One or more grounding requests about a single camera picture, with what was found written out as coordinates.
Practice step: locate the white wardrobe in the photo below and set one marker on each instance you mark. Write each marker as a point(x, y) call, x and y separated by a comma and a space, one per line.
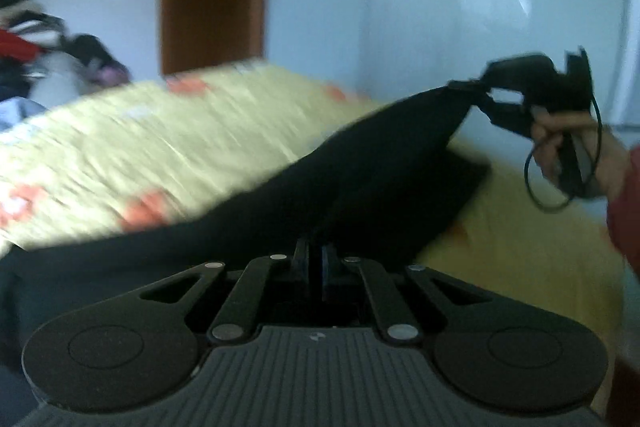
point(500, 7)

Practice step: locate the person's right hand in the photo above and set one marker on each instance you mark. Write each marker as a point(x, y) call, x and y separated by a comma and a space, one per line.
point(565, 129)

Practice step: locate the pile of clothes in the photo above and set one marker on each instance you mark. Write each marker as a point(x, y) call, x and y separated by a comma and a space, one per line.
point(45, 52)

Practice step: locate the yellow carrot print blanket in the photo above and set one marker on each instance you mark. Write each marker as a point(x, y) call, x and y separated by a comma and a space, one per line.
point(200, 132)

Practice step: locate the black pants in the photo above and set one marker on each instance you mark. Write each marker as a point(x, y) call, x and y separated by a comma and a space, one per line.
point(375, 157)

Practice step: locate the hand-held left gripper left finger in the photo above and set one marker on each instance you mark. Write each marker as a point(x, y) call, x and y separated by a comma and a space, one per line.
point(302, 259)

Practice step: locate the person's right forearm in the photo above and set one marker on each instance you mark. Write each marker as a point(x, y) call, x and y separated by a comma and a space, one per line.
point(625, 217)

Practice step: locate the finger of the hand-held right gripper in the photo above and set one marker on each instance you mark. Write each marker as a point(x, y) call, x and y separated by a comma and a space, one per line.
point(507, 117)
point(465, 85)

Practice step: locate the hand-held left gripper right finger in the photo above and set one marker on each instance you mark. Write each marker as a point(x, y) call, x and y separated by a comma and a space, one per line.
point(328, 263)

